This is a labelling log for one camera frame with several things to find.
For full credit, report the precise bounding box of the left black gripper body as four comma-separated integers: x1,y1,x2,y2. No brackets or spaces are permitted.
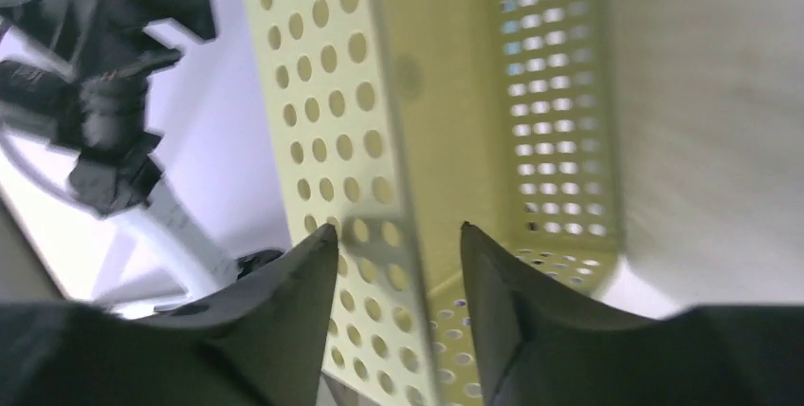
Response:
0,0,183,153

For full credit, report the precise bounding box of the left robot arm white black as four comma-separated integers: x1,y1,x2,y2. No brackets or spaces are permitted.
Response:
1,0,280,314

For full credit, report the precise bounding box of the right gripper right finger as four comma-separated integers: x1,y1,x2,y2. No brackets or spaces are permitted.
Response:
461,223,803,406

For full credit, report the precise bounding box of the light green plastic basket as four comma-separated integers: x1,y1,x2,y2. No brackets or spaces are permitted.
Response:
245,0,621,405

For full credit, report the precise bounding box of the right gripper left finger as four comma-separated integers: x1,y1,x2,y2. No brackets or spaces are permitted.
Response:
1,224,338,405

